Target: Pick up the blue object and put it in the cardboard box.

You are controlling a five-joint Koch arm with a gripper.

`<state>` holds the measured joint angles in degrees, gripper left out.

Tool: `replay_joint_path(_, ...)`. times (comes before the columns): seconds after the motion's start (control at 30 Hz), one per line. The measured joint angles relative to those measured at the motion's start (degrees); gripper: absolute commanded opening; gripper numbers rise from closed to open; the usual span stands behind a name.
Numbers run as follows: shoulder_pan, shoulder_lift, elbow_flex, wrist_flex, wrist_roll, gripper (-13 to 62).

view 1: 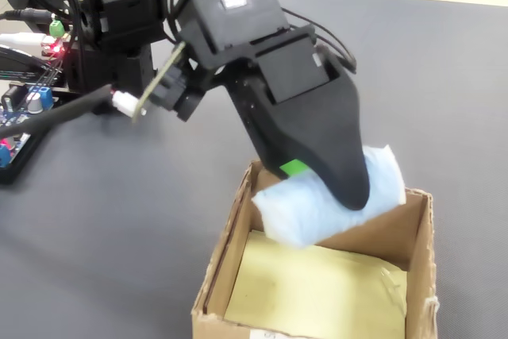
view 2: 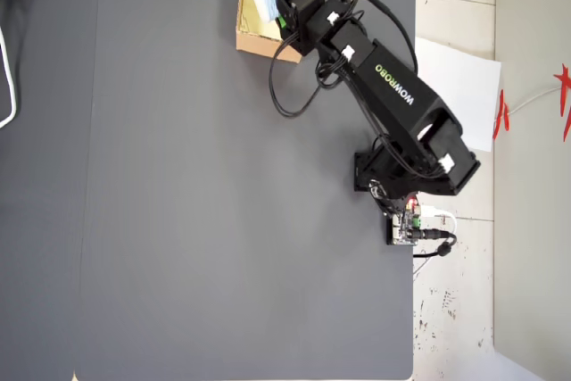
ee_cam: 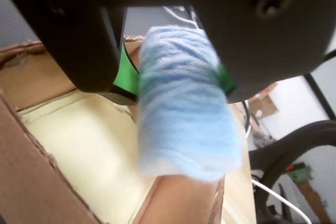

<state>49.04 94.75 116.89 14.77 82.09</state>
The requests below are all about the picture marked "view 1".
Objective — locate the blue circuit board in holder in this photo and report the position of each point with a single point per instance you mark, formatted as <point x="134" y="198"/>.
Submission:
<point x="20" y="110"/>

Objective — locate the controller board with green terminal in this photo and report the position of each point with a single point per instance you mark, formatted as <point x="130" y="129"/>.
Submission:
<point x="56" y="37"/>

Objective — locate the small camera circuit board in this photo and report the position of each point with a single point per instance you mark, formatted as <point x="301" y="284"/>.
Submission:
<point x="170" y="89"/>

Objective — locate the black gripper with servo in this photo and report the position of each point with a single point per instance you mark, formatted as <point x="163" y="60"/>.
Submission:
<point x="295" y="69"/>

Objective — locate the grey table mat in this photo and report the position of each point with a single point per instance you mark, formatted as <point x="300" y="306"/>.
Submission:
<point x="119" y="216"/>

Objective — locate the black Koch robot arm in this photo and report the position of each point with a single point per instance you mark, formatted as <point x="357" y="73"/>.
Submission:
<point x="238" y="25"/>

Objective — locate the brown cardboard box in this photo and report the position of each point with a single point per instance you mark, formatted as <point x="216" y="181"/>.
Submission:
<point x="420" y="267"/>

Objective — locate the yellow paper box liner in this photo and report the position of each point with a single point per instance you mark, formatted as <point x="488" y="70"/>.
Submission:
<point x="317" y="291"/>

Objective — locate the white blue block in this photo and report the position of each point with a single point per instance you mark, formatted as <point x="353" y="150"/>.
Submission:
<point x="301" y="216"/>

